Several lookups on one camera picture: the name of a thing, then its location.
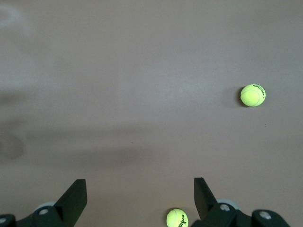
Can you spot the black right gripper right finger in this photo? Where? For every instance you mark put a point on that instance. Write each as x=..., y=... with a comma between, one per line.
x=206, y=205

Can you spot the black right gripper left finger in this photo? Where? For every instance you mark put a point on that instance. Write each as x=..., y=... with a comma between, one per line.
x=71, y=203

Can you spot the yellow-green tennis ball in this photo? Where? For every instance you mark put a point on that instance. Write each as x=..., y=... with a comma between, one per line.
x=252, y=95
x=175, y=218

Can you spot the brown table cloth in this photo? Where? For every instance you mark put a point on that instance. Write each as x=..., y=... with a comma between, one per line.
x=94, y=71

